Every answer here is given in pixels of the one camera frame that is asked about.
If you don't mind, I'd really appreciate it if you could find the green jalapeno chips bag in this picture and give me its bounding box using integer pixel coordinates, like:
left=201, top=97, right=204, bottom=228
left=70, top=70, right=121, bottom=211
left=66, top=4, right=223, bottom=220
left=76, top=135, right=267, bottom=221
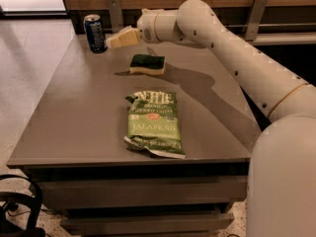
left=124, top=91, right=186, bottom=159

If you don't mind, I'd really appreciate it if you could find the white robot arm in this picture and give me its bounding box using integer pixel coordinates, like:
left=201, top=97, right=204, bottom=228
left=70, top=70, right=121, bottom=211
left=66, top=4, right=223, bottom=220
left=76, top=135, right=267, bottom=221
left=106, top=0, right=316, bottom=237

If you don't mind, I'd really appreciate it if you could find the left metal bracket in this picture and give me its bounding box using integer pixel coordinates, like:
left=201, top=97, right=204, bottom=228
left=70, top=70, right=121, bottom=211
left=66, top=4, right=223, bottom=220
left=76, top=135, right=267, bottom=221
left=107, top=0, right=123, bottom=33

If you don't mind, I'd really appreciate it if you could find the metal bracket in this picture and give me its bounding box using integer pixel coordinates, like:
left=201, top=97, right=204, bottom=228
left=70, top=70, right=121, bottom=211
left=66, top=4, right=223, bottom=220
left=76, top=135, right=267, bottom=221
left=107, top=0, right=123, bottom=33
left=242, top=0, right=269, bottom=41

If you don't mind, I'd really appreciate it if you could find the right metal bracket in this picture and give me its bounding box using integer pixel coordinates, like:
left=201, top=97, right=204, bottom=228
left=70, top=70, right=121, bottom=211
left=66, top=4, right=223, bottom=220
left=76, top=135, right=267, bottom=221
left=242, top=0, right=269, bottom=41

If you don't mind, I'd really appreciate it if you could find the green yellow sponge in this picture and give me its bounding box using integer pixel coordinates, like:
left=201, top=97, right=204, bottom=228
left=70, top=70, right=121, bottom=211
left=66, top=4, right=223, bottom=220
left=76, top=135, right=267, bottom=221
left=129, top=54, right=165, bottom=75

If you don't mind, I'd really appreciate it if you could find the blue pepsi can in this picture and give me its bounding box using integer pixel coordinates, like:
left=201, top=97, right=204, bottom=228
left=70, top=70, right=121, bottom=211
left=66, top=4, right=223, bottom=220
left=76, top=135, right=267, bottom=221
left=84, top=14, right=107, bottom=53

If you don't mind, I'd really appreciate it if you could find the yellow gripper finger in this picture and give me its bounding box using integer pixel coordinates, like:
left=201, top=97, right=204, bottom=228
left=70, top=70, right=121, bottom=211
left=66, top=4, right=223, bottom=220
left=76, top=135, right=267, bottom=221
left=141, top=8, right=165, bottom=15
left=106, top=28, right=140, bottom=48

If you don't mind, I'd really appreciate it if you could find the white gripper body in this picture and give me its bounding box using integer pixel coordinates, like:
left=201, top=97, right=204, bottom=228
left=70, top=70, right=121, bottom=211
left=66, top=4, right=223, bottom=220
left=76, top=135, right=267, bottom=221
left=137, top=12, right=162, bottom=43

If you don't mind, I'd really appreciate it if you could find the grey drawer cabinet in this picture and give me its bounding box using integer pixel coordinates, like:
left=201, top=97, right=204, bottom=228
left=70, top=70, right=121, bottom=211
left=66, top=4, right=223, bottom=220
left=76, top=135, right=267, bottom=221
left=8, top=39, right=260, bottom=237

